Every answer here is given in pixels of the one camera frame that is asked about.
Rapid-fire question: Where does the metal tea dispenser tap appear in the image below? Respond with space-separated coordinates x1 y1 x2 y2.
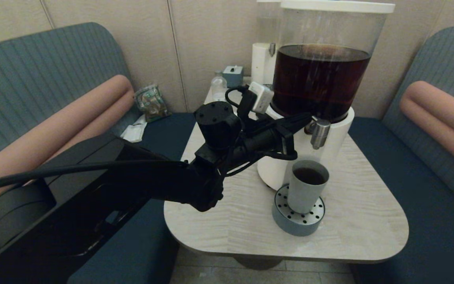
305 118 331 149

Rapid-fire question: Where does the grey plastic cup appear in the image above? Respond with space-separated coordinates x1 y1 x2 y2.
288 160 330 214

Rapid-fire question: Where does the large dark tea dispenser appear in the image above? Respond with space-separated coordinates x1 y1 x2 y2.
257 0 396 192

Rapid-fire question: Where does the white water dispenser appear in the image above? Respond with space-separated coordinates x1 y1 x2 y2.
251 0 283 85

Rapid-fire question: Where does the blue-grey tissue box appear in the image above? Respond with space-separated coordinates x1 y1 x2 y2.
223 65 244 88

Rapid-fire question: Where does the clear plastic bottle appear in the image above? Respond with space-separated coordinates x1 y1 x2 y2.
211 71 227 101

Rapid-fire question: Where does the large round perforated drip tray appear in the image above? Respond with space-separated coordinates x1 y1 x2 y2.
272 184 326 237

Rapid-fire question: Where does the colourful snack bag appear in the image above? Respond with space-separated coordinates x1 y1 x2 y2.
134 83 170 123

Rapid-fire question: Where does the white napkin pack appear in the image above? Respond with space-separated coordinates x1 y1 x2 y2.
121 114 147 143

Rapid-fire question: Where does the pink bolster cushion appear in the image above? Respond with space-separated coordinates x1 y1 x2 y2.
400 81 454 177
0 75 134 219

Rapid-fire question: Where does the dark blue bench seat cushion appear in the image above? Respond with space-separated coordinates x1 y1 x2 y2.
345 118 454 284
67 112 198 284

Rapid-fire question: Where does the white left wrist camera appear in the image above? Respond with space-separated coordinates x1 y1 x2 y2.
249 82 275 114

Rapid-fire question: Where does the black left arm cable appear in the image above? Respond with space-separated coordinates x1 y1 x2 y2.
0 86 298 196

